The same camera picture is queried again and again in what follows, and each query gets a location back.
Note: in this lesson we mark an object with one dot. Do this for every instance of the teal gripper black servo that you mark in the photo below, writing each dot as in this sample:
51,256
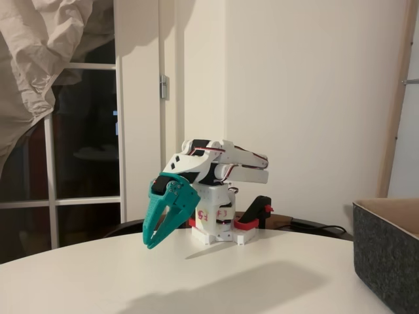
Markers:
167,202

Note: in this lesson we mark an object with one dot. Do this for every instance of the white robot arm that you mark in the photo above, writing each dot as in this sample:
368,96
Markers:
229,176

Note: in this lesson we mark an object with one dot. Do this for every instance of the dark grey felt basket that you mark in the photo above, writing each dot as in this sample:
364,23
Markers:
383,248

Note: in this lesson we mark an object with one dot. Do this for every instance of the black clamp with red pads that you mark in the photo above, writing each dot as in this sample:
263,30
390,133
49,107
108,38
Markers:
258,206
192,222

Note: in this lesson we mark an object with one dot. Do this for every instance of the white glazed door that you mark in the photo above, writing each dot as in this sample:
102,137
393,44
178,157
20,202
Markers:
120,131

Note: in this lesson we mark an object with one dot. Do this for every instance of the metal door hinge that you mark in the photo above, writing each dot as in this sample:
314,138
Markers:
163,86

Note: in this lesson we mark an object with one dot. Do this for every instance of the beige crumpled curtain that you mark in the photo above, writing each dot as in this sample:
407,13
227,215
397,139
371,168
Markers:
32,49

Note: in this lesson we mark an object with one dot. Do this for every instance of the wooden frame with grey panel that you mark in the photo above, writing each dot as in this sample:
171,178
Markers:
397,98

